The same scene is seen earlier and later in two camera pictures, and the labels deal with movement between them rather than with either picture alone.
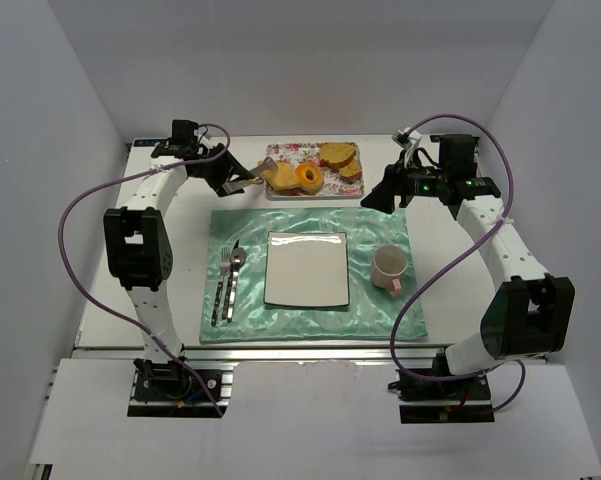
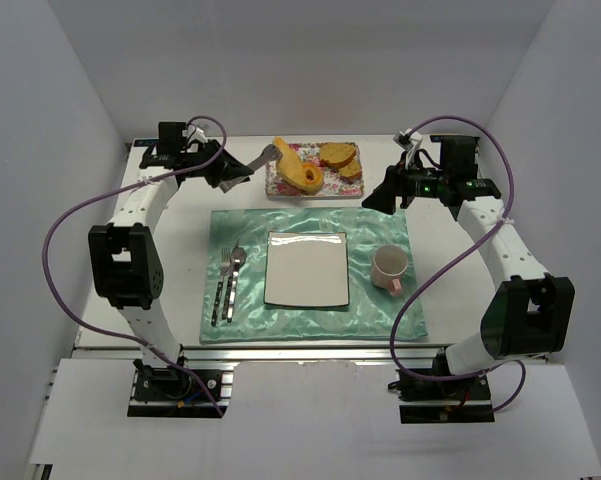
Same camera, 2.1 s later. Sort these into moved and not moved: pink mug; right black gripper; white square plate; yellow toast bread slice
Moved: yellow toast bread slice
Not moved: right black gripper; white square plate; pink mug
